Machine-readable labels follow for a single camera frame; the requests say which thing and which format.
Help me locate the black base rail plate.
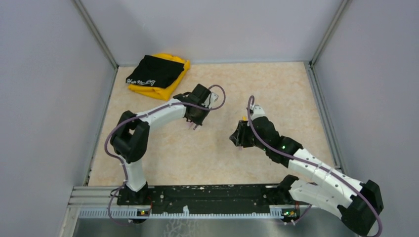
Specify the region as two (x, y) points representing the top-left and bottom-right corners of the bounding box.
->
(117, 184), (300, 222)

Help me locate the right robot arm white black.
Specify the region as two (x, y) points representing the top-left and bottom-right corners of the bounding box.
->
(229, 117), (384, 237)

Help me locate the yellow folded cloth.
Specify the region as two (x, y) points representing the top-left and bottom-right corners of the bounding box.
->
(127, 53), (190, 101)

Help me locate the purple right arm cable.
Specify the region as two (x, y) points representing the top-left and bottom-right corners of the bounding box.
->
(247, 95), (383, 237)

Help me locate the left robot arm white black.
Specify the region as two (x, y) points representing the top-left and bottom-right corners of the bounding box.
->
(104, 84), (219, 204)

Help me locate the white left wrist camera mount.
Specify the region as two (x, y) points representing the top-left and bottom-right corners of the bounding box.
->
(207, 92), (219, 108)

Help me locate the black folded cloth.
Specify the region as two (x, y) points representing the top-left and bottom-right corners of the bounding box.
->
(126, 55), (185, 88)

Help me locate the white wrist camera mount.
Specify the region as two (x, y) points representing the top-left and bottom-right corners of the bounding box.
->
(250, 105), (266, 120)
(207, 92), (219, 108)

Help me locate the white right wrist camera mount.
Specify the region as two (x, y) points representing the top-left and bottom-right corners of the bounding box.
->
(250, 105), (266, 120)

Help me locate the pink highlighter pen body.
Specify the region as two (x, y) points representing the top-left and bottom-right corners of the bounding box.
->
(186, 122), (194, 129)

